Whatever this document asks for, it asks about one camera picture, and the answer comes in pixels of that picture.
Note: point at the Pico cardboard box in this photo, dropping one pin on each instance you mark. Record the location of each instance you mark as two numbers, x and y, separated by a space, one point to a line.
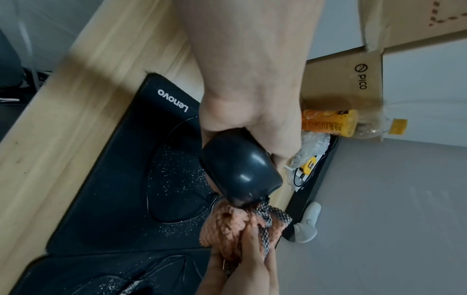
430 86

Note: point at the long black bar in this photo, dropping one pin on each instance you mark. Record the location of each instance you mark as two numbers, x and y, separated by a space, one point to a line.
306 201

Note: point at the person's grey trousers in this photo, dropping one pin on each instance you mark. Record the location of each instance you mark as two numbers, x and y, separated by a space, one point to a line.
9 63

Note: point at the clear plastic bag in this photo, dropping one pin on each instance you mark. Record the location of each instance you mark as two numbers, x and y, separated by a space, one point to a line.
313 144

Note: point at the large cardboard box red-dotted label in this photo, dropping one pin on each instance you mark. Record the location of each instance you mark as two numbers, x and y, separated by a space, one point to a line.
401 23

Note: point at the black mouse pad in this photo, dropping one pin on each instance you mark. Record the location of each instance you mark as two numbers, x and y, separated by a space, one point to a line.
120 172
54 276

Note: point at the orange juice bottle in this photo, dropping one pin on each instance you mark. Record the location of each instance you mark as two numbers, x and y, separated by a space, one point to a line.
328 124

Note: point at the black white sneaker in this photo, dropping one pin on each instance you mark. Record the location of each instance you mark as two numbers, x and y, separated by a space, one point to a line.
36 79

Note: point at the person's left hand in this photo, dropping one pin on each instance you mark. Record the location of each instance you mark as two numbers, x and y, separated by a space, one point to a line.
248 72

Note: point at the person's right hand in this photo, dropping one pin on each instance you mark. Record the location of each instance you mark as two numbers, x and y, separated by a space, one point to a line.
248 276

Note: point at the pink cleaning cloth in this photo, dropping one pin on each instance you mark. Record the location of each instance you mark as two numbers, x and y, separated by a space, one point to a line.
222 227

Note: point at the white controller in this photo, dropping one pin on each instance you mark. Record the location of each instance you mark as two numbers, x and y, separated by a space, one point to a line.
308 230

